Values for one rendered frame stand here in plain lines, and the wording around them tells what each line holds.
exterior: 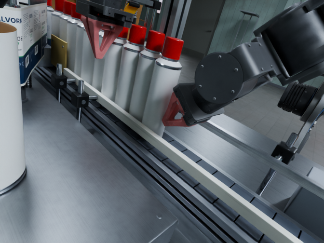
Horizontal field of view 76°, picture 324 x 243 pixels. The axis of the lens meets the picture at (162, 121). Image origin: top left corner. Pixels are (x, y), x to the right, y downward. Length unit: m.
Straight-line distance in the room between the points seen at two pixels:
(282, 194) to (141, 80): 0.40
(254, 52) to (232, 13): 7.87
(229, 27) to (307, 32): 7.80
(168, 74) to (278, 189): 0.37
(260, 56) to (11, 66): 0.26
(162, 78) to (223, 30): 7.77
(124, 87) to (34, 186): 0.26
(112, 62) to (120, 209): 0.32
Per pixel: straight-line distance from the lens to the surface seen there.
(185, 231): 0.37
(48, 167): 0.36
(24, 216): 0.30
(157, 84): 0.39
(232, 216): 0.36
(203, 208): 0.36
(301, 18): 0.30
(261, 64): 0.25
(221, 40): 8.12
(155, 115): 0.41
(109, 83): 0.51
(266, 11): 7.82
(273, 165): 0.37
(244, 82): 0.24
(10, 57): 0.26
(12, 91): 0.27
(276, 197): 0.55
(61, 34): 0.74
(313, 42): 0.29
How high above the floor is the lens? 1.12
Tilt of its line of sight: 26 degrees down
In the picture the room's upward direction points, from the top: 15 degrees clockwise
